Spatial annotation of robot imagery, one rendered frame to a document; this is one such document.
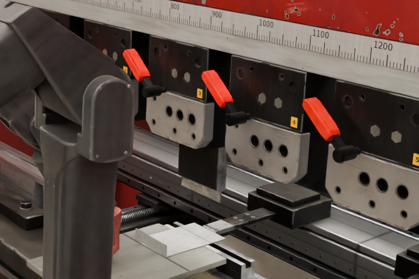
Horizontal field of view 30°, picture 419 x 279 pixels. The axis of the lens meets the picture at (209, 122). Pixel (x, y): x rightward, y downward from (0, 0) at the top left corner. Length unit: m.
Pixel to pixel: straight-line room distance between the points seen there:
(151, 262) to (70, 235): 0.59
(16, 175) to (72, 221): 1.15
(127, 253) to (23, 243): 0.40
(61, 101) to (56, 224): 0.11
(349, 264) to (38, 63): 0.94
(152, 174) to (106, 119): 1.21
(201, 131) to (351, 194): 0.30
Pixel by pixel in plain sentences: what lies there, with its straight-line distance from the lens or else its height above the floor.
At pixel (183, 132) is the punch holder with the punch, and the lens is 1.26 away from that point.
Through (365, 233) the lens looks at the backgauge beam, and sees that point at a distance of 1.48.
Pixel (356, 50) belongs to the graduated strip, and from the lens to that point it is 1.00.
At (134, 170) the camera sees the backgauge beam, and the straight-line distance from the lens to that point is 1.89.
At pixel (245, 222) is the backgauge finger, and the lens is 1.42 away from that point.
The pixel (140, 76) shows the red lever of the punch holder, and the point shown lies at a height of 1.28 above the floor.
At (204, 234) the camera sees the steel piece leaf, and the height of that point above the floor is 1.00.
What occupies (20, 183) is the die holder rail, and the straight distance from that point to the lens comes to 1.82.
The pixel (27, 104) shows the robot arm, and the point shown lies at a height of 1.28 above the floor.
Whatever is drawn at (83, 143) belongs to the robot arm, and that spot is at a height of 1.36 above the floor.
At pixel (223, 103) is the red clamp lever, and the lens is 1.13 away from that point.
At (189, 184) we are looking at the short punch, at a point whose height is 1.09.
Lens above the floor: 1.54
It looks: 15 degrees down
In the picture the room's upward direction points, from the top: 3 degrees clockwise
